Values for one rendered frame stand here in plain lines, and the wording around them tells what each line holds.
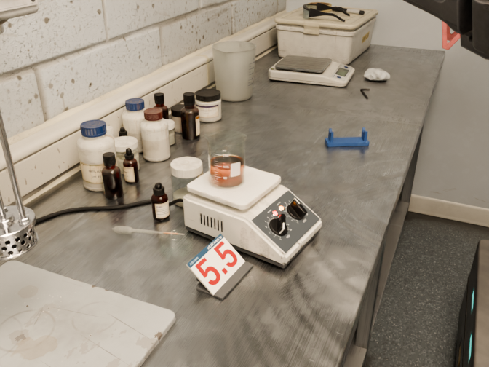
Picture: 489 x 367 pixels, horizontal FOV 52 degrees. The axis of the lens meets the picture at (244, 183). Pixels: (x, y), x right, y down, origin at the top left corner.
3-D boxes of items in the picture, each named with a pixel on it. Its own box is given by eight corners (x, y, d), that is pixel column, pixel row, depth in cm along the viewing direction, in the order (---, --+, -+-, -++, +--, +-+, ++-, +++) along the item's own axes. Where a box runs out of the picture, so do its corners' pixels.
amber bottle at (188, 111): (185, 141, 120) (182, 97, 115) (180, 135, 124) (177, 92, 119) (202, 138, 122) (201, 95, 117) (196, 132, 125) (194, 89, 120)
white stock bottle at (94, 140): (84, 177, 104) (74, 118, 98) (119, 173, 105) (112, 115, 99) (82, 194, 98) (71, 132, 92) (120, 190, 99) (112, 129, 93)
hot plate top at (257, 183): (283, 180, 86) (283, 176, 85) (244, 211, 77) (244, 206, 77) (226, 164, 92) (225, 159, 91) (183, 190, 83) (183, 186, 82)
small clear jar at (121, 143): (113, 177, 104) (109, 148, 101) (112, 165, 109) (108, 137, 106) (141, 173, 105) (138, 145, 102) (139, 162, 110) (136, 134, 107)
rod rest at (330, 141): (365, 140, 121) (367, 126, 119) (369, 145, 118) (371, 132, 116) (324, 141, 120) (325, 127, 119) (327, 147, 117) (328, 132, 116)
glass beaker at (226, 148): (251, 178, 86) (251, 131, 82) (239, 195, 80) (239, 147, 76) (212, 172, 88) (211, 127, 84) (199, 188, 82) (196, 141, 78)
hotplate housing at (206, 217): (321, 231, 86) (325, 191, 82) (284, 271, 77) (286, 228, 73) (217, 196, 97) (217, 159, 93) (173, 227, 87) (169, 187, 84)
